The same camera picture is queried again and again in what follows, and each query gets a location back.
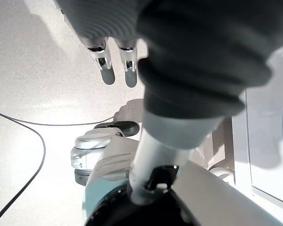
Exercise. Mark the dark left robot hand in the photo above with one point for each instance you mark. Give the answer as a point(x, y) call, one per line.
point(191, 58)

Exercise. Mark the silver left robot leg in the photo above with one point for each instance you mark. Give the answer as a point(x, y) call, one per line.
point(113, 155)

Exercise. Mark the silver right robot leg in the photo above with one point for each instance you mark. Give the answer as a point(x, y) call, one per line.
point(226, 200)

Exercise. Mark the white medical cart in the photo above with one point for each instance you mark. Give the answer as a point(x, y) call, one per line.
point(261, 129)

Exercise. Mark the silver robot leg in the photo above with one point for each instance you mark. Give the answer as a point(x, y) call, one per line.
point(226, 200)
point(113, 155)

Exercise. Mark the dark left robot foot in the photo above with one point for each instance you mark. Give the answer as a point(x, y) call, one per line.
point(127, 128)

